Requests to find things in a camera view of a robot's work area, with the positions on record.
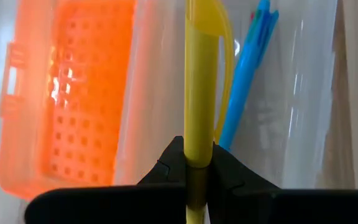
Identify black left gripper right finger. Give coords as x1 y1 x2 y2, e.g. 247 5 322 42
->
208 142 358 224

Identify blue pen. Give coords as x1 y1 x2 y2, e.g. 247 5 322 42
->
218 0 280 151

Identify yellow highlighter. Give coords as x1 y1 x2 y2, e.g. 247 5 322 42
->
183 0 236 224

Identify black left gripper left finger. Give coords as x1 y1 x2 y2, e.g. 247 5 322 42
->
25 136 188 224

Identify clear box with orange lid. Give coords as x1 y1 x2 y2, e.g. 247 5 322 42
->
0 0 338 200

